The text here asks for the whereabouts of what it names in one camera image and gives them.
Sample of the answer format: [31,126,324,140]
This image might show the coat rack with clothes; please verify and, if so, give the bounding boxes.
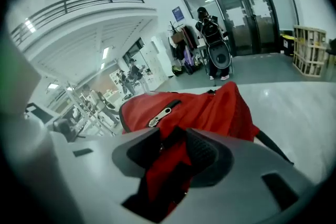
[167,20,203,77]

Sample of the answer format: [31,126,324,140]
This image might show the aluminium frame rack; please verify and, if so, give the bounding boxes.
[62,80,117,137]

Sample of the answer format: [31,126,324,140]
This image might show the white lockers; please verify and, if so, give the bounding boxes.
[150,35,170,85]

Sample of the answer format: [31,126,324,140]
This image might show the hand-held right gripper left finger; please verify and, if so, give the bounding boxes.
[49,126,165,224]

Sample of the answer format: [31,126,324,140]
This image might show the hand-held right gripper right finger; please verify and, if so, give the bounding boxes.
[167,127,317,224]

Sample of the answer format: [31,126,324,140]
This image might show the black and yellow bin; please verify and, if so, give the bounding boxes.
[279,33,296,57]

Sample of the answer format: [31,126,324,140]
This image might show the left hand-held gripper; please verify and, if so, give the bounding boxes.
[25,102,88,143]

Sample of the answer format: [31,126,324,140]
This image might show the blue wall poster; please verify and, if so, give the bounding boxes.
[171,5,185,23]

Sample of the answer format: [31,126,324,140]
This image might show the white paper sheet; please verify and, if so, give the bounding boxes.
[226,6,248,28]
[252,0,272,19]

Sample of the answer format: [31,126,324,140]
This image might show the wooden slat crate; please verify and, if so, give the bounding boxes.
[292,24,329,78]

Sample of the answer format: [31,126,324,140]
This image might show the black framed glass door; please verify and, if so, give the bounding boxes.
[159,0,300,58]

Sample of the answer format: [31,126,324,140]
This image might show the white marble table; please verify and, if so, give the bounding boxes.
[154,81,336,185]

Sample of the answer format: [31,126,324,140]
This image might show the red fabric bag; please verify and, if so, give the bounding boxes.
[118,81,295,218]

